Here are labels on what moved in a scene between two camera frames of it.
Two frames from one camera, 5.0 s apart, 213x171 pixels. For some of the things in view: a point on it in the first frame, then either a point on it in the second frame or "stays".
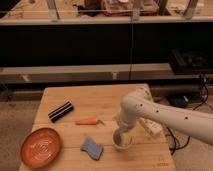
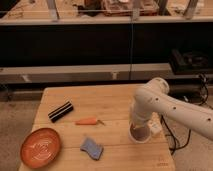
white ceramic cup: x=123 y=139 → x=139 y=133
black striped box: x=59 y=112 stays
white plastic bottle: x=154 y=127 stays
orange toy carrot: x=88 y=121 stays
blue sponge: x=93 y=149 stays
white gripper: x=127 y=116 → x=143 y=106
